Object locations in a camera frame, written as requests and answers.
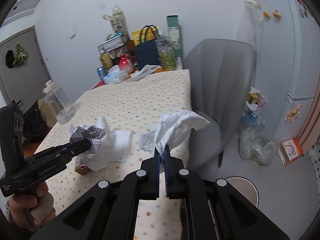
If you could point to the grey upholstered chair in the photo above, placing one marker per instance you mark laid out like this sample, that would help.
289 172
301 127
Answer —
221 72

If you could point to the blue tissue box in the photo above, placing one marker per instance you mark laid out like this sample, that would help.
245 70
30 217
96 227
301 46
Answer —
115 75

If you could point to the clear jar with green contents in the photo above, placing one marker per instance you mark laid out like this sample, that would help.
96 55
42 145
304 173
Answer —
165 51

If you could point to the cream canvas bag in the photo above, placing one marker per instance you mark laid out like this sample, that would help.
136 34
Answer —
117 21

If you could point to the green tall box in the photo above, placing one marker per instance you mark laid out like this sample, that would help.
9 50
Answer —
174 33

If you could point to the white tissue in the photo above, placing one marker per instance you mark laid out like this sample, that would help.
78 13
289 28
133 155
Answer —
171 130

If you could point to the white paper sheet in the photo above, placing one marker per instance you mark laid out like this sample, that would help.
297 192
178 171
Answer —
115 147

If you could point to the white refrigerator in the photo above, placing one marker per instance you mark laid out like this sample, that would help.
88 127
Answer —
285 35

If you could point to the white bag of trash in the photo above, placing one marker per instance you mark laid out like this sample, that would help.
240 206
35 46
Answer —
255 102

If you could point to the silver foil wrapper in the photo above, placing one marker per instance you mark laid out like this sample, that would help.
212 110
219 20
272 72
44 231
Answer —
94 134

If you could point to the person's left hand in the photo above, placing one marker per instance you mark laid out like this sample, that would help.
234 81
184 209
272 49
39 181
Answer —
18 204

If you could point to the blue soda can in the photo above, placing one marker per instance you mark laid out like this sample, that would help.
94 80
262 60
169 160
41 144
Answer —
102 72

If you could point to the yellow snack bag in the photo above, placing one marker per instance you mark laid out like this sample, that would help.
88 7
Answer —
136 36

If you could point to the navy blue tote bag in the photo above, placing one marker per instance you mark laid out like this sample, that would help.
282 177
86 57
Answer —
146 51

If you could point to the cream round trash bin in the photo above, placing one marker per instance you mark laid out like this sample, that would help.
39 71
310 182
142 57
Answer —
246 188

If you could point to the orange white cardboard box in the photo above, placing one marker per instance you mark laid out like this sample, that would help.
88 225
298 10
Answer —
289 151

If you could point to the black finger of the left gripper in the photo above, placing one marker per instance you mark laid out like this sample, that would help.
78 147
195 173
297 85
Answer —
71 150

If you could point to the white papers on table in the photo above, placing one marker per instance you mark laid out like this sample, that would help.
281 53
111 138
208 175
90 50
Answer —
144 72

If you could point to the floral patterned tablecloth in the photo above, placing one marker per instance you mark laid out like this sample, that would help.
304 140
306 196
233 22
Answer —
130 108

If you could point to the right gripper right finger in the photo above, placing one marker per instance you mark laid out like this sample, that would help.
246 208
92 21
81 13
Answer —
180 183

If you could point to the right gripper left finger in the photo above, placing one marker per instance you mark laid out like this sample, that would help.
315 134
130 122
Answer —
143 184

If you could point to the yellow pickle jar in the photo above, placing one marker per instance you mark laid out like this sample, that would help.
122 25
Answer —
106 61

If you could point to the clear plastic water jug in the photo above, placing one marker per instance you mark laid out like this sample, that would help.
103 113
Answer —
57 101

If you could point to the wire basket rack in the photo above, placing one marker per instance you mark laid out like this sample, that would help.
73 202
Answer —
113 44

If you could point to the clear plastic trash bag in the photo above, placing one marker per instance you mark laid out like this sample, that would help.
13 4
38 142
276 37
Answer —
255 151

